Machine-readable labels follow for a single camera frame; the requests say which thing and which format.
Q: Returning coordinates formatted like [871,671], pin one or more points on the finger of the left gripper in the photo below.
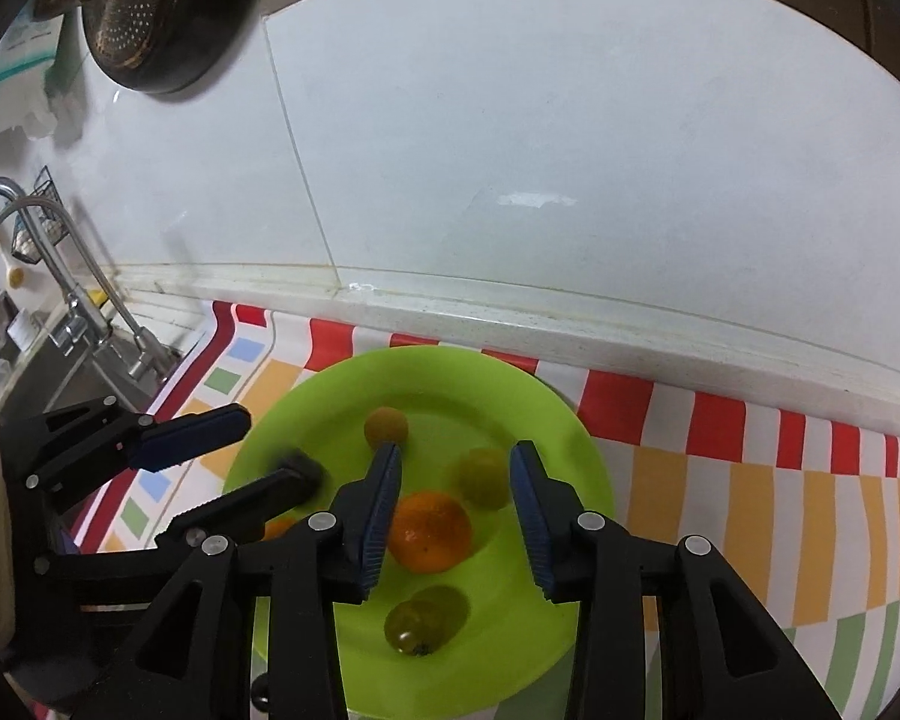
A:
[99,438]
[241,515]

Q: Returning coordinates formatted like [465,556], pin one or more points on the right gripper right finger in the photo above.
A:
[721,653]

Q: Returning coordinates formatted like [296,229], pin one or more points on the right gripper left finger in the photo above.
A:
[277,650]

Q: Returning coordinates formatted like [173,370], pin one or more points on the green tomato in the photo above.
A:
[482,477]
[416,628]

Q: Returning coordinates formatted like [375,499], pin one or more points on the brown longan front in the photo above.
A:
[386,425]

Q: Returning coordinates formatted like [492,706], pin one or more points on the large orange with stem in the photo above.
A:
[430,533]

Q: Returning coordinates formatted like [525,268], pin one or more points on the green tomato front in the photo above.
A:
[482,477]

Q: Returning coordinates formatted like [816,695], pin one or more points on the small orange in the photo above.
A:
[278,527]

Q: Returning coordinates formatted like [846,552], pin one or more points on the colourful striped tablecloth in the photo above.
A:
[806,510]

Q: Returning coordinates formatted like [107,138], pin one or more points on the green plate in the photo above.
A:
[456,623]

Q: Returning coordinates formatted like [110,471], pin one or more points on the teal paper towel box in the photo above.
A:
[28,53]

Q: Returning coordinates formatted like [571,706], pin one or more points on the wire sponge basket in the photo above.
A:
[23,246]

